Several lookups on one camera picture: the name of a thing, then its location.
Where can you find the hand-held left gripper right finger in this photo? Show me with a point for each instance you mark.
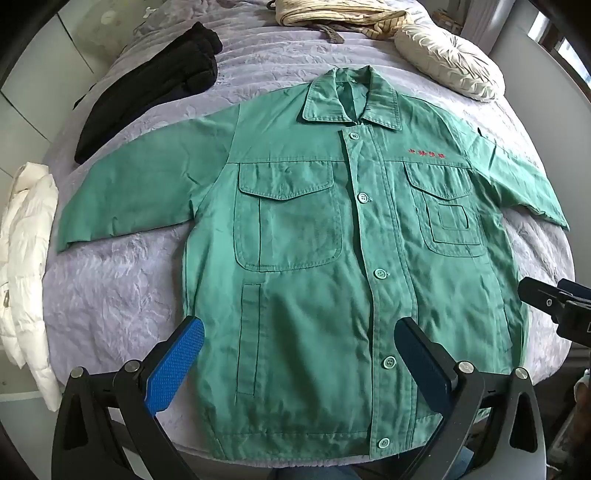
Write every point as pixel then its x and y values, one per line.
pixel 424 369

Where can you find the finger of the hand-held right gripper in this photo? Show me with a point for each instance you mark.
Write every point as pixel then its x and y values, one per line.
pixel 540 297
pixel 577 290

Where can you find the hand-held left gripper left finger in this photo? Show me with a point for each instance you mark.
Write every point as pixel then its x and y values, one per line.
pixel 178 364

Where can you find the green work jacket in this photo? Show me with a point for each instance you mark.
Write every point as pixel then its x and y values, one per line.
pixel 300 277

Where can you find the purple embossed blanket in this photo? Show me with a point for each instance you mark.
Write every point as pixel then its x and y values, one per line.
pixel 129 281

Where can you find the white puffer jacket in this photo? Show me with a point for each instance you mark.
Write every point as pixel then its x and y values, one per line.
pixel 25 258

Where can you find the window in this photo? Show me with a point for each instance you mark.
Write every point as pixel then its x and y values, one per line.
pixel 558 41

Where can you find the round cream pleated pillow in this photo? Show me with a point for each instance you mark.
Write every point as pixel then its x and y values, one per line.
pixel 450 60

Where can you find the black garment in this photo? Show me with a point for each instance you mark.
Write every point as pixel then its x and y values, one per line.
pixel 157 87

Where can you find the white wardrobe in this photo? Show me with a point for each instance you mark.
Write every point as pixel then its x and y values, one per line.
pixel 41 83

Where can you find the cream striped cloth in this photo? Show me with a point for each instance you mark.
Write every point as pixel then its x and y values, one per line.
pixel 332 16

